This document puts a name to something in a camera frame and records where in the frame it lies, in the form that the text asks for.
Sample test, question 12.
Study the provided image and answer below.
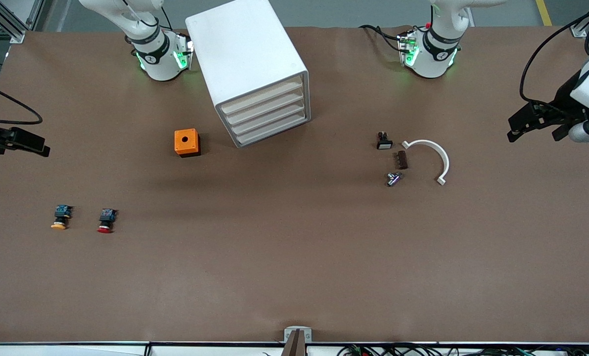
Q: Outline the red push button switch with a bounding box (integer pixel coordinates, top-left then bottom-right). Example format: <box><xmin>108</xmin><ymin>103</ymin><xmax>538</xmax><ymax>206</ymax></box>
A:
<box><xmin>97</xmin><ymin>208</ymin><xmax>119</xmax><ymax>234</ymax></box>

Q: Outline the white cabinet drawer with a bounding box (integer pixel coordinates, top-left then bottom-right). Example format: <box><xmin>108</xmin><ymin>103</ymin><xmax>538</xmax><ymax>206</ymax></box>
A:
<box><xmin>220</xmin><ymin>78</ymin><xmax>306</xmax><ymax>117</ymax></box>
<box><xmin>224</xmin><ymin>90</ymin><xmax>306</xmax><ymax>128</ymax></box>
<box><xmin>234</xmin><ymin>113</ymin><xmax>309</xmax><ymax>148</ymax></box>
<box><xmin>229</xmin><ymin>101</ymin><xmax>307</xmax><ymax>138</ymax></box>

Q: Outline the white drawer cabinet housing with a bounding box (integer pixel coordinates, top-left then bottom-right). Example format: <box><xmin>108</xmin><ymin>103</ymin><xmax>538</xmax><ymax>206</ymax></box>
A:
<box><xmin>184</xmin><ymin>0</ymin><xmax>311</xmax><ymax>149</ymax></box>

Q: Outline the orange box with hole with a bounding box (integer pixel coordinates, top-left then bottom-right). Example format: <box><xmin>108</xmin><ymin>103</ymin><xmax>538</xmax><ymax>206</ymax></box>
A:
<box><xmin>174</xmin><ymin>129</ymin><xmax>201</xmax><ymax>158</ymax></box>

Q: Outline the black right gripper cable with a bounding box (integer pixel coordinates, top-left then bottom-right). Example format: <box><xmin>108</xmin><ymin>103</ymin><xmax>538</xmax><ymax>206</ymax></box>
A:
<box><xmin>0</xmin><ymin>79</ymin><xmax>44</xmax><ymax>126</ymax></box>

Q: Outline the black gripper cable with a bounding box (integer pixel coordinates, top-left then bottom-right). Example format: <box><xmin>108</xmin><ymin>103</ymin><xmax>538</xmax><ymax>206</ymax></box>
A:
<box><xmin>519</xmin><ymin>5</ymin><xmax>589</xmax><ymax>107</ymax></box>
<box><xmin>0</xmin><ymin>79</ymin><xmax>44</xmax><ymax>126</ymax></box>

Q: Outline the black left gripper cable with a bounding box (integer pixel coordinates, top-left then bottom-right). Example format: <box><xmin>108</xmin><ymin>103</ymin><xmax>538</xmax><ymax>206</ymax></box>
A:
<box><xmin>519</xmin><ymin>5</ymin><xmax>589</xmax><ymax>107</ymax></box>

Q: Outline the yellow push button switch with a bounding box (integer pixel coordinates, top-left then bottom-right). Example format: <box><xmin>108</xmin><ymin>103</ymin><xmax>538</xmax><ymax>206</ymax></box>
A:
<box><xmin>50</xmin><ymin>205</ymin><xmax>73</xmax><ymax>230</ymax></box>

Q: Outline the white curved plastic bracket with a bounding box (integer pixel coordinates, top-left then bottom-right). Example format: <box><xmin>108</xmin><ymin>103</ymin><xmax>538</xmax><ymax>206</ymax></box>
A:
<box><xmin>402</xmin><ymin>139</ymin><xmax>451</xmax><ymax>186</ymax></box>

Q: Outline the black arm base cable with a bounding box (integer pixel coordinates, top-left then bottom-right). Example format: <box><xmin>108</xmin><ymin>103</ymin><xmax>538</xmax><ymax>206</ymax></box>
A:
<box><xmin>359</xmin><ymin>24</ymin><xmax>409</xmax><ymax>52</ymax></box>

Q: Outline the grey metal table bracket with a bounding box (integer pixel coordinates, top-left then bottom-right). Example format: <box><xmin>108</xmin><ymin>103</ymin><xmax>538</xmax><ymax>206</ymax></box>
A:
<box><xmin>284</xmin><ymin>326</ymin><xmax>313</xmax><ymax>343</ymax></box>

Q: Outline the brown upright post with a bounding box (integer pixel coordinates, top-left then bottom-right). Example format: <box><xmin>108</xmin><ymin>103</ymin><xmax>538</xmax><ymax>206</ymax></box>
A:
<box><xmin>280</xmin><ymin>330</ymin><xmax>307</xmax><ymax>356</ymax></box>

